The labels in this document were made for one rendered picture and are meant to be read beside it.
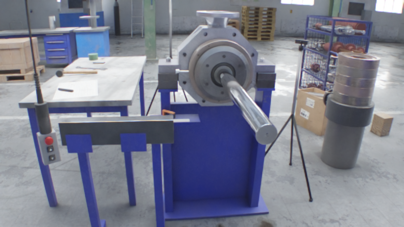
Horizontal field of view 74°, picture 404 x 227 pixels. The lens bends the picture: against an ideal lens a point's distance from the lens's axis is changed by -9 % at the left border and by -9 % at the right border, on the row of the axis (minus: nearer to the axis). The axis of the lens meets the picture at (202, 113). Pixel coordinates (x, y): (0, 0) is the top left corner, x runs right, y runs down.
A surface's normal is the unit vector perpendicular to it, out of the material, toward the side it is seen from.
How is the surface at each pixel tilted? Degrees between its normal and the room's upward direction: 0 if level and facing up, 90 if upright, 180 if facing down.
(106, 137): 90
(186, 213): 0
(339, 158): 90
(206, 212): 0
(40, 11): 90
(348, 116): 90
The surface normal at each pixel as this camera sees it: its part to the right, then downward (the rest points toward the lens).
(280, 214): 0.02, -0.93
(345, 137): -0.41, 0.33
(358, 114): -0.13, 0.36
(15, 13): 0.09, 0.36
